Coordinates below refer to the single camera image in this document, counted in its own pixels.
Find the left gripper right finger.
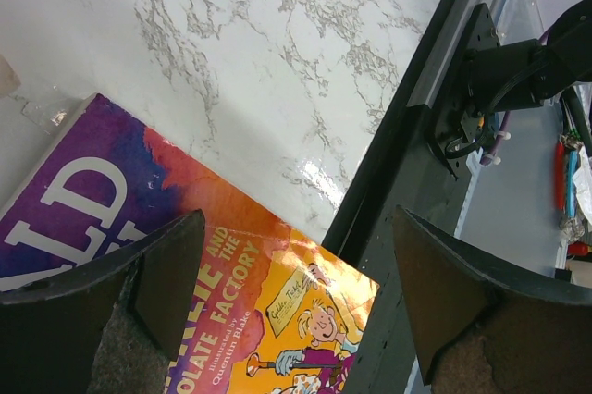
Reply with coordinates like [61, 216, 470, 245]
[393, 207, 591, 393]

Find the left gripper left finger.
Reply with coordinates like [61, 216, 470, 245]
[1, 210, 205, 393]

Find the Roald Dahl Charlie book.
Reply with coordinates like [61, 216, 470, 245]
[1, 94, 378, 393]

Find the dark orange Edward Bulane book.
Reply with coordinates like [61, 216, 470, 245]
[0, 55, 21, 98]

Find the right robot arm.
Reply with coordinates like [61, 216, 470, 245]
[467, 0, 591, 115]

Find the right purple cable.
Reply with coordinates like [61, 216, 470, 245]
[480, 111, 514, 166]

